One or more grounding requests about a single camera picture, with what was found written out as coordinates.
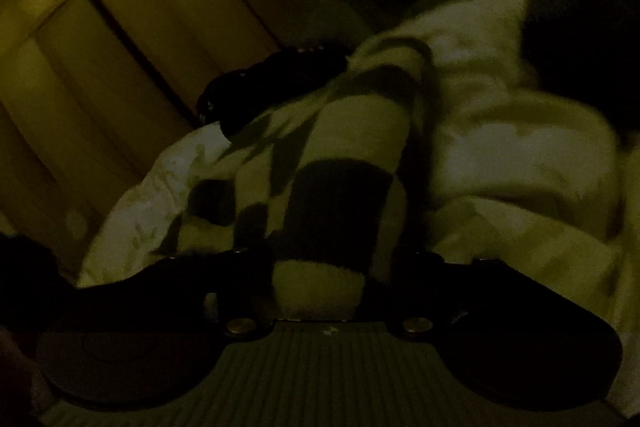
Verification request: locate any white duvet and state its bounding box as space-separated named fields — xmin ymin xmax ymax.
xmin=79 ymin=0 xmax=640 ymax=414

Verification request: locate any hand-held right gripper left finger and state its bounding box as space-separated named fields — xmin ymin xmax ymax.
xmin=80 ymin=247 xmax=277 ymax=339

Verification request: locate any black white checkered garment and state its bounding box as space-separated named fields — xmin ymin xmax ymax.
xmin=165 ymin=38 xmax=436 ymax=323

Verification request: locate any dark cloth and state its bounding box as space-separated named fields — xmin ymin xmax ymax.
xmin=519 ymin=0 xmax=640 ymax=148

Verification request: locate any beige padded headboard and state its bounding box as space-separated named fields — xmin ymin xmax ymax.
xmin=0 ymin=0 xmax=373 ymax=258

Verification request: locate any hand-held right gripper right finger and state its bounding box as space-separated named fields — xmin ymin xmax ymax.
xmin=372 ymin=249 xmax=576 ymax=339

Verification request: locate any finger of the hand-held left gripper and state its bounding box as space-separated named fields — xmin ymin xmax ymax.
xmin=197 ymin=69 xmax=263 ymax=140

